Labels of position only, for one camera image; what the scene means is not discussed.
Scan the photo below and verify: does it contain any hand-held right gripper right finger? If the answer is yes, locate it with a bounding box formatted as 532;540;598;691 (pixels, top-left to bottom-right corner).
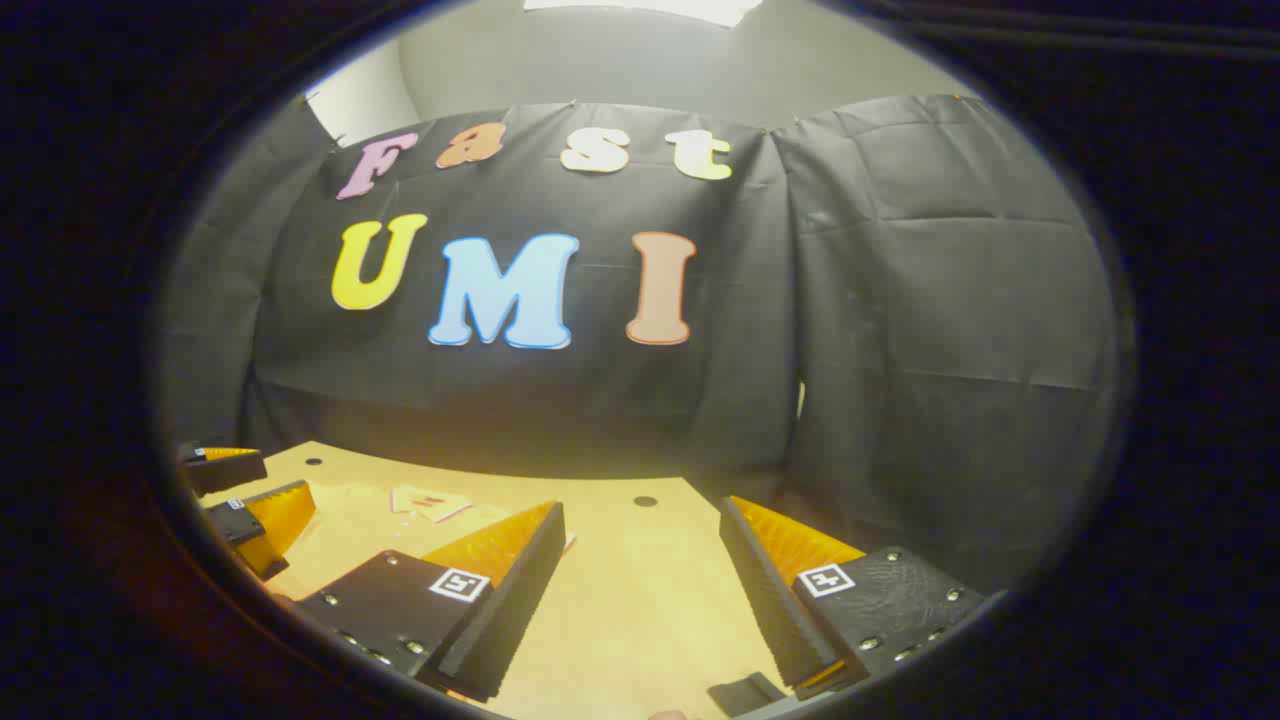
718;495;987;701

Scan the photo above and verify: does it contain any orange T-shirt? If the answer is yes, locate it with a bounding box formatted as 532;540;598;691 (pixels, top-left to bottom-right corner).
388;485;473;524

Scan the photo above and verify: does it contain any ceiling light panel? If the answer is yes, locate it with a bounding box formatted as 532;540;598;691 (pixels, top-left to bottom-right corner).
523;0;763;28

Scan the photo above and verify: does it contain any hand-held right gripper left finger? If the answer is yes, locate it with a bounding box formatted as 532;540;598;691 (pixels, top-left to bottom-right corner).
297;500;567;704

